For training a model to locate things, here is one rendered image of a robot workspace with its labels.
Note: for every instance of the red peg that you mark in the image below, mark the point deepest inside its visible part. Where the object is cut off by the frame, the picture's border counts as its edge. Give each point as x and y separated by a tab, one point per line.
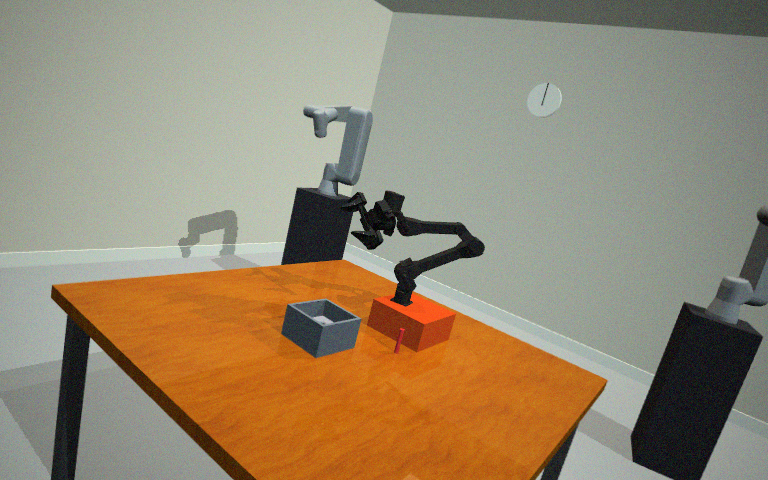
400	336

